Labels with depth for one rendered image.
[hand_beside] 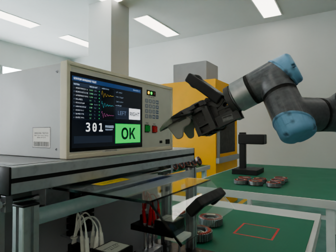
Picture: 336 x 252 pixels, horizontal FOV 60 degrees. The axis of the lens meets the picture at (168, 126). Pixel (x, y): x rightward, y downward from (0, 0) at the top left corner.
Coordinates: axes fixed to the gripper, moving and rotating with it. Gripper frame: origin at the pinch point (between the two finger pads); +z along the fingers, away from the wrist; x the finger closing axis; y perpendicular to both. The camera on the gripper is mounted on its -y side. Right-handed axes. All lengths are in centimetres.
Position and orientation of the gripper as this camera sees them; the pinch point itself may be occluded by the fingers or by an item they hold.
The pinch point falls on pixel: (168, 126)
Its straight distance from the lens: 80.8
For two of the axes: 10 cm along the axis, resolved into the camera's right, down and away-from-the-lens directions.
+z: -7.8, 4.3, 4.6
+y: 3.6, 9.0, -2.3
